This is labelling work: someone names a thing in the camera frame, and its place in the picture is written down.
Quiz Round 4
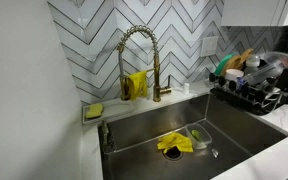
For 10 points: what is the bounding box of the yellow green sponge on tray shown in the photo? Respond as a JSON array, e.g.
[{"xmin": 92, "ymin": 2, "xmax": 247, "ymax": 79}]
[{"xmin": 85, "ymin": 103, "xmax": 104, "ymax": 119}]

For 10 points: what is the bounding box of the yellow glove in sink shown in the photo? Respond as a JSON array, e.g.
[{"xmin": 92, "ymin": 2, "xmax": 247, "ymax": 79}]
[{"xmin": 157, "ymin": 132, "xmax": 193, "ymax": 154}]

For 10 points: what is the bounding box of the stainless steel sink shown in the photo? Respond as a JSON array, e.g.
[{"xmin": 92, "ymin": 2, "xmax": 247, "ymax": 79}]
[{"xmin": 98, "ymin": 94, "xmax": 288, "ymax": 180}]

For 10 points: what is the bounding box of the small clear glass in sink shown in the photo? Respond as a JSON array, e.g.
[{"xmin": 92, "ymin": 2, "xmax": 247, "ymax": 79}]
[{"xmin": 211, "ymin": 148, "xmax": 219, "ymax": 158}]

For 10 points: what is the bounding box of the yellow glove on faucet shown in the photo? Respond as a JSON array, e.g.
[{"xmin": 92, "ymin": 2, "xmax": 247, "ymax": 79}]
[{"xmin": 128, "ymin": 71, "xmax": 147, "ymax": 100}]

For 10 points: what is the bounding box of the gold spring kitchen faucet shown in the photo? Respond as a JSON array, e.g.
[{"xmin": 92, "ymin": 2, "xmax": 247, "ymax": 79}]
[{"xmin": 117, "ymin": 25, "xmax": 171, "ymax": 102}]

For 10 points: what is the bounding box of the green item in container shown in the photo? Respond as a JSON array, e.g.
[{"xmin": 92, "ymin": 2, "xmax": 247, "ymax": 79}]
[{"xmin": 191, "ymin": 130, "xmax": 201, "ymax": 141}]

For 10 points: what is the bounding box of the clear plastic container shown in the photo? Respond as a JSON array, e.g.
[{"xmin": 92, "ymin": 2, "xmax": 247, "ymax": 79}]
[{"xmin": 185, "ymin": 123, "xmax": 212, "ymax": 150}]

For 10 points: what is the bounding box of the green plate in rack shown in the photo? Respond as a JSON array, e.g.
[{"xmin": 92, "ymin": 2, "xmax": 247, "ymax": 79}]
[{"xmin": 214, "ymin": 53, "xmax": 234, "ymax": 75}]

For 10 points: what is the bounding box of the white cup in rack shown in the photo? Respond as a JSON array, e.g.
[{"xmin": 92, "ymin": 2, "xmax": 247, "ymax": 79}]
[{"xmin": 225, "ymin": 69, "xmax": 244, "ymax": 81}]

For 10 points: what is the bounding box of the wooden cutting board in rack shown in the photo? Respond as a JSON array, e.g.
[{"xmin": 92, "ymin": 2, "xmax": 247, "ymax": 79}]
[{"xmin": 228, "ymin": 48, "xmax": 253, "ymax": 70}]

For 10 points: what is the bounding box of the black dish drying rack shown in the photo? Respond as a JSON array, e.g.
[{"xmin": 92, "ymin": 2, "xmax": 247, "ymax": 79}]
[{"xmin": 209, "ymin": 70, "xmax": 288, "ymax": 115}]

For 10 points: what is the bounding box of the white upper cabinet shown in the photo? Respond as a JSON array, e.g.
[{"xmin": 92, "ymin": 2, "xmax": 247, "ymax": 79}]
[{"xmin": 221, "ymin": 0, "xmax": 288, "ymax": 26}]

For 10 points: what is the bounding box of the clear plastic bowl in rack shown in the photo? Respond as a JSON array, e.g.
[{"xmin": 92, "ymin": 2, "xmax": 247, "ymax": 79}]
[{"xmin": 243, "ymin": 51, "xmax": 288, "ymax": 85}]

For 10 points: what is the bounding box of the white wall outlet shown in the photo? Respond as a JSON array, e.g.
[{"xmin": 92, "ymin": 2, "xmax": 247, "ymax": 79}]
[{"xmin": 201, "ymin": 36, "xmax": 218, "ymax": 57}]

